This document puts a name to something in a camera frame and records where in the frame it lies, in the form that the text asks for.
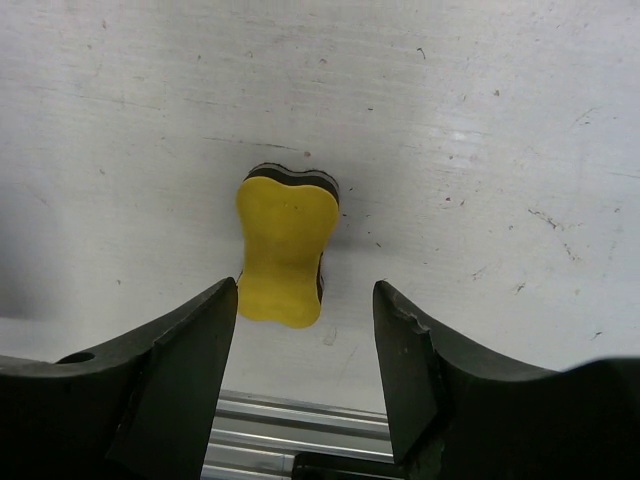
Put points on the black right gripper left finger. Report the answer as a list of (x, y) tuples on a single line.
[(139, 406)]

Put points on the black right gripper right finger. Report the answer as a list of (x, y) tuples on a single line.
[(459, 410)]

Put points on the yellow bone-shaped eraser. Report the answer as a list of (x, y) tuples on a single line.
[(287, 218)]

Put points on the aluminium table frame rail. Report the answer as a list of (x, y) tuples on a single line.
[(257, 437)]

